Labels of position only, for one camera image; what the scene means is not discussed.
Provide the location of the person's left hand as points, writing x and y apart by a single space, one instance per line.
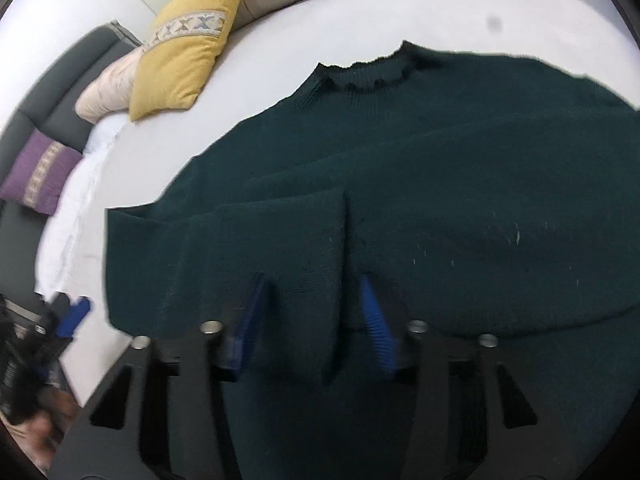
43 432

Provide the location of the white bed sheet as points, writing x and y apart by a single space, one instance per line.
268 60

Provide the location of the dark grey headboard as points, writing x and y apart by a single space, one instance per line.
49 107

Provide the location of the yellow cushion with patterned band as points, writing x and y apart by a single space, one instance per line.
186 39

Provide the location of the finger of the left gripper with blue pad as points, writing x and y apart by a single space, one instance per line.
74 316

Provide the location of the dark green knit sweater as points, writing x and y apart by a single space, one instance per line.
483 194

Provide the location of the purple cushion with patterned band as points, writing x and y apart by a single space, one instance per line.
39 173

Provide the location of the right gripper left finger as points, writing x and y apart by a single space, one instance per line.
241 315

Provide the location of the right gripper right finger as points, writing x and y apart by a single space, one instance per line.
381 313

